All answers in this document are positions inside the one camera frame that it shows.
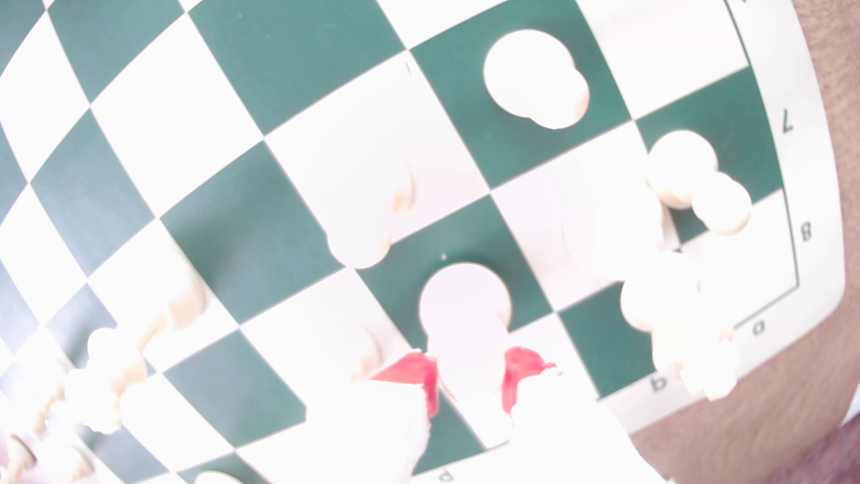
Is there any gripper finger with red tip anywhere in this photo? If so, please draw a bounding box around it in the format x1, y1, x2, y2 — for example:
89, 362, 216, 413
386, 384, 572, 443
305, 351, 441, 484
503, 346, 673, 484

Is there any white chess pawn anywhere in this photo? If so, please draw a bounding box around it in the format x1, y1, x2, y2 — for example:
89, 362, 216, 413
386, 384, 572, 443
645, 129, 753, 236
418, 262, 513, 404
482, 29, 591, 130

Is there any green and white chessboard mat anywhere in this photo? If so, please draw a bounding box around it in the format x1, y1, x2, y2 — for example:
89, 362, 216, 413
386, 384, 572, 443
0, 0, 846, 484

